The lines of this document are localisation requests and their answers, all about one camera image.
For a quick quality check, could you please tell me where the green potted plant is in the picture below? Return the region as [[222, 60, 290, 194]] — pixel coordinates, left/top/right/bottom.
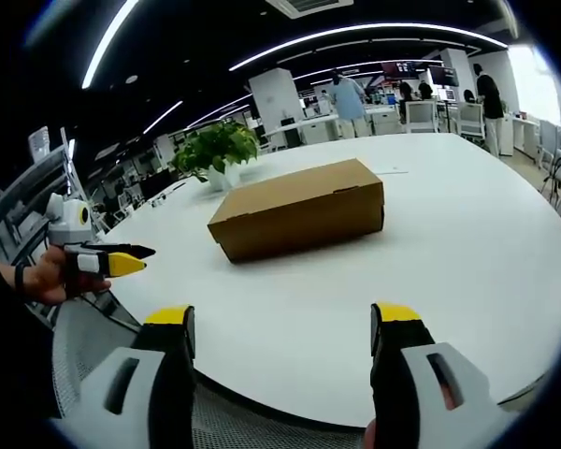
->
[[169, 120, 261, 182]]

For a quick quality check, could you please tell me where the white office chair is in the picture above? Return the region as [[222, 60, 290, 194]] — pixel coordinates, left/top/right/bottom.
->
[[405, 98, 440, 136], [456, 101, 487, 141]]

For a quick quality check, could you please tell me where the person's right hand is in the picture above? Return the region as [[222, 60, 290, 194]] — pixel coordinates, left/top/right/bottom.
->
[[362, 417, 381, 449]]

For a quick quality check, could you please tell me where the person's left hand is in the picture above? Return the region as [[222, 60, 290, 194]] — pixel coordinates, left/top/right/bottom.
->
[[23, 244, 113, 306]]

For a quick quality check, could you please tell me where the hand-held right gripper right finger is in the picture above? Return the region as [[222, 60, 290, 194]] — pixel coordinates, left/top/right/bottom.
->
[[369, 301, 520, 449]]

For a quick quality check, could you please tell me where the white plant pot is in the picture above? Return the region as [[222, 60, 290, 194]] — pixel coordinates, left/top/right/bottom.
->
[[206, 162, 242, 192]]

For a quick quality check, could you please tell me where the grey slatted chair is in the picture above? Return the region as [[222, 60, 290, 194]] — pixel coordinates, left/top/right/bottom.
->
[[0, 125, 99, 300]]

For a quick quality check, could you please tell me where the brown cardboard shoe box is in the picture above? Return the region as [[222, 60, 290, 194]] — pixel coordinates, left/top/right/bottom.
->
[[207, 157, 385, 266]]

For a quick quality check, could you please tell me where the black wristband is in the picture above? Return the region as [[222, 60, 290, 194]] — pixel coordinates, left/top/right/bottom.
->
[[13, 262, 29, 294]]

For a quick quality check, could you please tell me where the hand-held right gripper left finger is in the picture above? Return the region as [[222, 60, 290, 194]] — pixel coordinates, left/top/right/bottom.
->
[[69, 304, 197, 449]]

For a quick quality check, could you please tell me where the wall screen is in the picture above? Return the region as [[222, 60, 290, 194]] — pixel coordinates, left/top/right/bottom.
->
[[427, 65, 460, 88]]

